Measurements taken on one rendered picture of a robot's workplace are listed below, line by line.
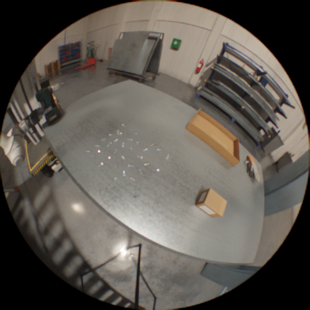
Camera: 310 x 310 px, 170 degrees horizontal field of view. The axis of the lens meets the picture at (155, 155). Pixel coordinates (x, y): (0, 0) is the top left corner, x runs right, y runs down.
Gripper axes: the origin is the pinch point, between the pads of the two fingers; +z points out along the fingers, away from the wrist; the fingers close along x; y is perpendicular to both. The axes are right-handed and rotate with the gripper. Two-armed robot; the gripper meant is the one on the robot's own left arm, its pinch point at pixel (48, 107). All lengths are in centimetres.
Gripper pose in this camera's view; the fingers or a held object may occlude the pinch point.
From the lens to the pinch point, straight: 80.1
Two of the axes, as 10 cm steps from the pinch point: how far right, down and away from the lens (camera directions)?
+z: 5.6, -6.2, 5.5
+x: -8.0, -5.8, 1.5
